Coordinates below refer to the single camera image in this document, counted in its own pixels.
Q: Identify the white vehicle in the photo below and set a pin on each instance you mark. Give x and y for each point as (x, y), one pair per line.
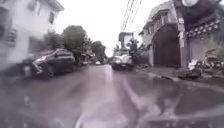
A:
(121, 61)

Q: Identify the distant tall building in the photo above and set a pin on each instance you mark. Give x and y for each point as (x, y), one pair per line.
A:
(125, 40)

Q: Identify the wet grey asphalt road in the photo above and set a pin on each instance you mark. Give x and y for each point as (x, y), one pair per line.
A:
(100, 96)

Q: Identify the row of trees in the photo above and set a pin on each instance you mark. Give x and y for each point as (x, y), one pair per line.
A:
(75, 41)

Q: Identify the building with arched dark gate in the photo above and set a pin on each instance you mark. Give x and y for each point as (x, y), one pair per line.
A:
(166, 43)

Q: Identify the dark parked suv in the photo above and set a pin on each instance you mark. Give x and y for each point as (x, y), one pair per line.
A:
(53, 62)

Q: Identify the raised concrete kerb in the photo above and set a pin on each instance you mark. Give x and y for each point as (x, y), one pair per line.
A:
(180, 79)

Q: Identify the concrete utility pole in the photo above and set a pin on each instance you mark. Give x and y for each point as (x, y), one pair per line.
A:
(181, 36)

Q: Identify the pile of rubble and debris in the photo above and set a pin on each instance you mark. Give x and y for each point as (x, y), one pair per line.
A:
(203, 66)

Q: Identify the pale multi-storey building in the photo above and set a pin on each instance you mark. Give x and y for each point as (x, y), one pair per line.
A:
(23, 30)

